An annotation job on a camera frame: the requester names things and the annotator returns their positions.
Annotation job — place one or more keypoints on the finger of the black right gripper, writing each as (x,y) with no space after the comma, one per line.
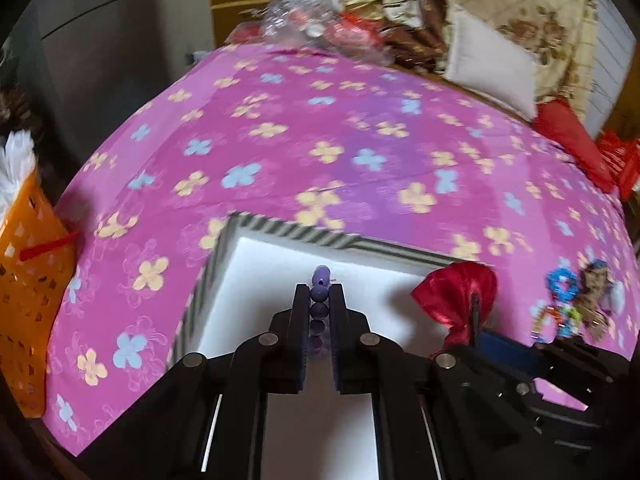
(474,317)

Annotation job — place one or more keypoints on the striped white tray box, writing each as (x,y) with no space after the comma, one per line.
(252,274)

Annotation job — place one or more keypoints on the red shopping bag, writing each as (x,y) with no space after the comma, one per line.
(622,158)

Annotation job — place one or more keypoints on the clear plastic bag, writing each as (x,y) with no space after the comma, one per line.
(323,25)

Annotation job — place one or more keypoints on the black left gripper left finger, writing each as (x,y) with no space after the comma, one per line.
(288,359)

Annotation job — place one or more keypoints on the grey refrigerator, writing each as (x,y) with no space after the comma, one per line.
(91,63)

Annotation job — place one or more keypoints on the white pillow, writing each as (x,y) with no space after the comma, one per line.
(483,61)

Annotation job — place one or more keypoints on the brown satin cloth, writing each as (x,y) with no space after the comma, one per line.
(412,42)

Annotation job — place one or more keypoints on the red cushion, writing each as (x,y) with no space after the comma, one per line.
(557,122)

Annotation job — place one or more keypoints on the beige floral blanket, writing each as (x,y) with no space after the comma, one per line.
(560,34)

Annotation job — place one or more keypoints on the pink floral bedsheet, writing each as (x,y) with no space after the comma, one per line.
(325,142)

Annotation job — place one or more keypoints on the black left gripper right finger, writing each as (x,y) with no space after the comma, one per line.
(351,360)

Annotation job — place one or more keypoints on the red satin bow hair clip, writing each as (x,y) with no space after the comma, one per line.
(445,296)

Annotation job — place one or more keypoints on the leopard print fabric bow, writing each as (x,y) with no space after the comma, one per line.
(599,299)

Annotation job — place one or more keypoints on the orange plastic basket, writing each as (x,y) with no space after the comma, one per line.
(38,260)

